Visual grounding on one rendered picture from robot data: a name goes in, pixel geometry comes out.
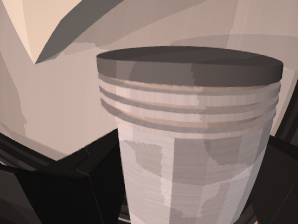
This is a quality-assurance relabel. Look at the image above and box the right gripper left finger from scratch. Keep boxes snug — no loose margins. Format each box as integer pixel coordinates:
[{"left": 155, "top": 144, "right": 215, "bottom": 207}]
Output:
[{"left": 0, "top": 128, "right": 126, "bottom": 224}]

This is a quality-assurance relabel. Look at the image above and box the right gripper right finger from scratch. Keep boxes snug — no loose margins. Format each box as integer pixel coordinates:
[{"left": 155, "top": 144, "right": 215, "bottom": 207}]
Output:
[{"left": 249, "top": 135, "right": 298, "bottom": 224}]

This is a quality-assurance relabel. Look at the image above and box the grey engine piston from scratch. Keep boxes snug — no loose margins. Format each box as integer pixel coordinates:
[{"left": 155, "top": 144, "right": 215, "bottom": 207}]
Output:
[{"left": 96, "top": 46, "right": 284, "bottom": 224}]

